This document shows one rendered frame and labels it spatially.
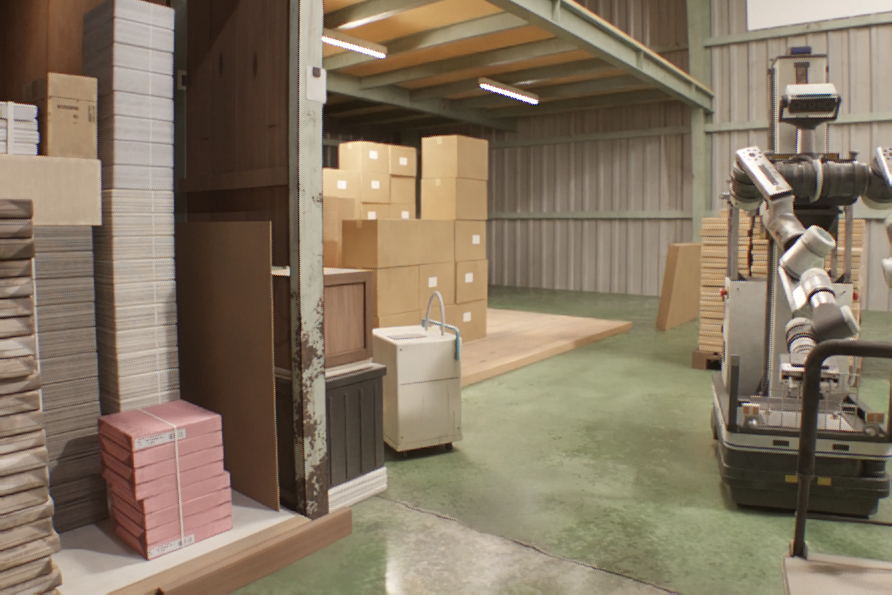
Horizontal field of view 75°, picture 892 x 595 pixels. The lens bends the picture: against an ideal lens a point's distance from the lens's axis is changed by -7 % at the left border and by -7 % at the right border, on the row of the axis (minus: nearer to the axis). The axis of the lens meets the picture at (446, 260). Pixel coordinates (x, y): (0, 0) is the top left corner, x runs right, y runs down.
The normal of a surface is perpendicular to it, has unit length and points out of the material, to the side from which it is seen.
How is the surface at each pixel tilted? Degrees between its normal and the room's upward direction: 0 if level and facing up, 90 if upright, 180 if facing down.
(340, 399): 90
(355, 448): 90
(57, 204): 90
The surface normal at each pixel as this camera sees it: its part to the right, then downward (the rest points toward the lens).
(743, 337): -0.34, 0.05
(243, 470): -0.62, 0.04
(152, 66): 0.79, 0.04
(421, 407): 0.46, 0.05
